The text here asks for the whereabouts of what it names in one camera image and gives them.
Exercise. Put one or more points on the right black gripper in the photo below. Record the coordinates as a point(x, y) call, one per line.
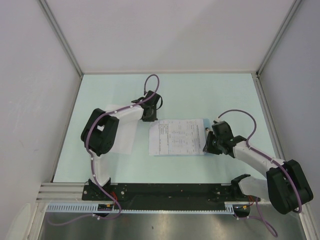
point(208, 147)

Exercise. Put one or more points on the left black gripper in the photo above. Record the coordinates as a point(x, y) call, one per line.
point(152, 118)

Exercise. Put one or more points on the printed paper sheet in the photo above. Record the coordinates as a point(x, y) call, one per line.
point(177, 137)

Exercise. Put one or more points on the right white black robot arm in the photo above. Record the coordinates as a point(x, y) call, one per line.
point(284, 184)

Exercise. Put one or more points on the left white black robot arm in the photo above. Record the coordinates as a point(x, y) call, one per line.
point(115, 131)

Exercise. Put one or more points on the blank white paper sheet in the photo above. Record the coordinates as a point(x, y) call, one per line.
point(126, 130)

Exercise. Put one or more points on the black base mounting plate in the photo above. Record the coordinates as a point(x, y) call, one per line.
point(175, 196)

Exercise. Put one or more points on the right aluminium side rail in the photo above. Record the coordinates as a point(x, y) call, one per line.
point(270, 123)

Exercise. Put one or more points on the aluminium front rail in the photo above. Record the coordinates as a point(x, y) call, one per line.
point(87, 192)

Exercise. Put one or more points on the left aluminium corner post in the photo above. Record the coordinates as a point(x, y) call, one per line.
point(49, 15)

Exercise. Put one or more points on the aluminium corner post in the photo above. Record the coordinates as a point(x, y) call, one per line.
point(294, 8)
point(49, 15)

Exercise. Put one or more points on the right aluminium corner post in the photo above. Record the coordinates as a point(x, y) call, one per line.
point(294, 8)

